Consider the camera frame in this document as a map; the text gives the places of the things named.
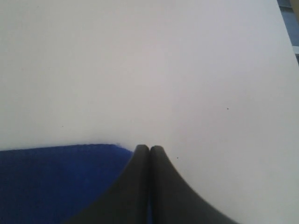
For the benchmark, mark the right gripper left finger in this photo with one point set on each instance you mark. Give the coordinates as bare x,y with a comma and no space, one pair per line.
126,201

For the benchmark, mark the blue towel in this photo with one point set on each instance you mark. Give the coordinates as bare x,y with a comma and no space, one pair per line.
50,185

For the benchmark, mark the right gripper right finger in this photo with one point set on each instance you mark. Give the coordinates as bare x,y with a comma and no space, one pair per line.
173,201

